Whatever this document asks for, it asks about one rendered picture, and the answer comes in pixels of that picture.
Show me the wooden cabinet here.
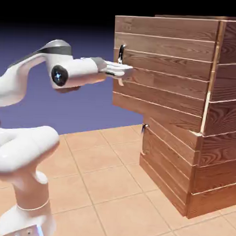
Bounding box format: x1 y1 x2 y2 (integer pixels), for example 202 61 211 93
106 12 236 222

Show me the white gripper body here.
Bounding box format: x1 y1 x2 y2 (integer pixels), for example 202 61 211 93
99 60 134 78

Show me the long curved metal handle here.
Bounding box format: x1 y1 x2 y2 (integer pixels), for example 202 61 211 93
116 44 126 87

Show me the large wooden cabinet door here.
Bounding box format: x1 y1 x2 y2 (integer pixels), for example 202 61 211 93
110 15 225 135

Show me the short curved metal handle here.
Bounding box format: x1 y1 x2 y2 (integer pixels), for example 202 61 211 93
139 123 150 156

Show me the small wooden cabinet door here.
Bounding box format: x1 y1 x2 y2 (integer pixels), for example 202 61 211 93
137 117 203 218

